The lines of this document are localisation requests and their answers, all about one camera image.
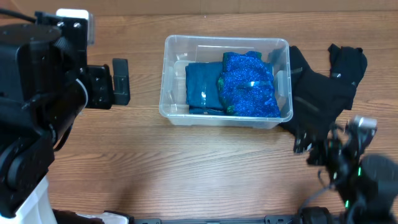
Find black garment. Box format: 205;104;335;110
279;44;368;139

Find blue sequin glitter garment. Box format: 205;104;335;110
217;51;280;118

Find blue denim jeans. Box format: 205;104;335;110
185;62;225;115

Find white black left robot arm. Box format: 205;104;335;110
1;9;134;224

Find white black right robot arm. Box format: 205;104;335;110
294;122;397;223

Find clear plastic storage bin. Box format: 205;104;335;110
159;35;294;129

